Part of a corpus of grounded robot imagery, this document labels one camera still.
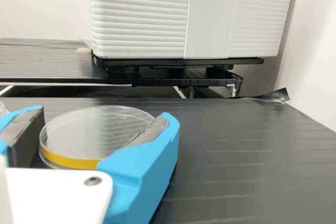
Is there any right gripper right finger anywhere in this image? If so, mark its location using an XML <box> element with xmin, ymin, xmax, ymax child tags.
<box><xmin>97</xmin><ymin>112</ymin><xmax>181</xmax><ymax>224</ymax></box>

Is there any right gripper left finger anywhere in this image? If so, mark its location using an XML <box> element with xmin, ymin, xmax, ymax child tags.
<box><xmin>0</xmin><ymin>105</ymin><xmax>45</xmax><ymax>169</ymax></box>

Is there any petri dish lid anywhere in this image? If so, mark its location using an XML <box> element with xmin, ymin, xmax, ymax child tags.
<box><xmin>38</xmin><ymin>105</ymin><xmax>153</xmax><ymax>170</ymax></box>

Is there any black platform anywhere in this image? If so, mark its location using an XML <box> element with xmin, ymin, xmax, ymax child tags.
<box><xmin>0</xmin><ymin>87</ymin><xmax>336</xmax><ymax>224</ymax></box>
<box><xmin>0</xmin><ymin>37</ymin><xmax>244</xmax><ymax>99</ymax></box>

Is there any incubator door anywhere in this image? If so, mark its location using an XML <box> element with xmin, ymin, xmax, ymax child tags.
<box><xmin>89</xmin><ymin>0</ymin><xmax>300</xmax><ymax>59</ymax></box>

